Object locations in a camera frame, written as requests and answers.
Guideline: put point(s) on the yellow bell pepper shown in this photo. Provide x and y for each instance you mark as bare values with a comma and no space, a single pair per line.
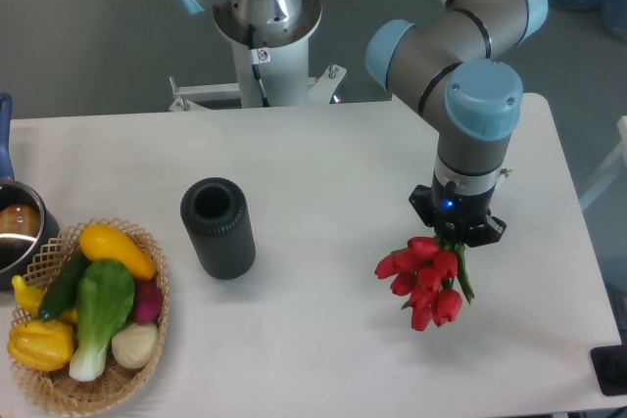
43,346

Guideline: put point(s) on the green bok choy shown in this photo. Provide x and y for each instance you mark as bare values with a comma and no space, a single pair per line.
105,296

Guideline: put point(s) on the beige garlic bulb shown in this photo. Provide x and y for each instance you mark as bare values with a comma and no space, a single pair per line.
132,346

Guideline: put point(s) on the red tulip bouquet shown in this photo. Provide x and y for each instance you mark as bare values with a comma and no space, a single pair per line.
431,273

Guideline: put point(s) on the yellow squash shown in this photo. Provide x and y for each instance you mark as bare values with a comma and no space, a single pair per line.
99,242

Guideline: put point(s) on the green cucumber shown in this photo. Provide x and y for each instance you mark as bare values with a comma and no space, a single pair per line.
61,294

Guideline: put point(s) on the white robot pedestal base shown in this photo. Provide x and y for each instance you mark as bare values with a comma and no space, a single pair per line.
270,44

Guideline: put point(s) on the purple radish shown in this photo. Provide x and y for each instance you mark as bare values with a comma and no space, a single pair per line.
148,302

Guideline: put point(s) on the black device at edge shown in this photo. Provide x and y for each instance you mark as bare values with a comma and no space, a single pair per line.
610,368

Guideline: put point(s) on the blue handled saucepan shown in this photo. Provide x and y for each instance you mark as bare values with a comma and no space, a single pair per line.
26,223

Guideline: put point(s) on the woven wicker basket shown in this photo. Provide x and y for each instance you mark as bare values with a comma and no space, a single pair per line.
56,392

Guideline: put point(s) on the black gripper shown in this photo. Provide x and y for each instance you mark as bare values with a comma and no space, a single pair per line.
459,219

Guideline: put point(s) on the small yellow gourd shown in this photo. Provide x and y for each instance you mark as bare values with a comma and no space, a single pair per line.
29,298

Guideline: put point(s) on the dark grey ribbed vase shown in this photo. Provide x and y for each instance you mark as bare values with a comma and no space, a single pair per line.
216,217

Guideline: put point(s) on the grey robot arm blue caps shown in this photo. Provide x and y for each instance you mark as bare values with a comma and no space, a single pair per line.
448,74

